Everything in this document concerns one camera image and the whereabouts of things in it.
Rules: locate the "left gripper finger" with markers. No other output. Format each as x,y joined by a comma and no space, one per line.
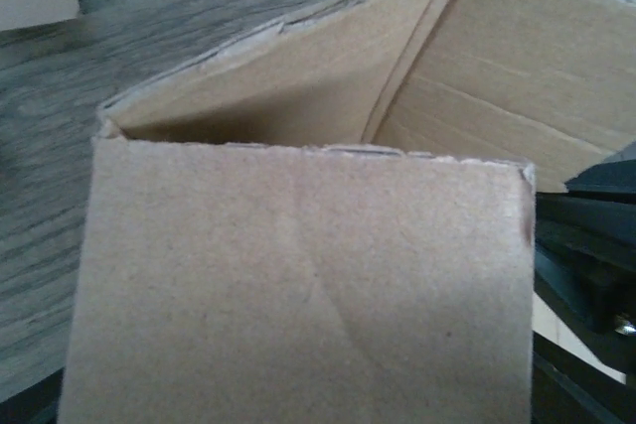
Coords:
584,307

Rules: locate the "brown cardboard box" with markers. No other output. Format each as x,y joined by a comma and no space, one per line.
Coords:
331,219

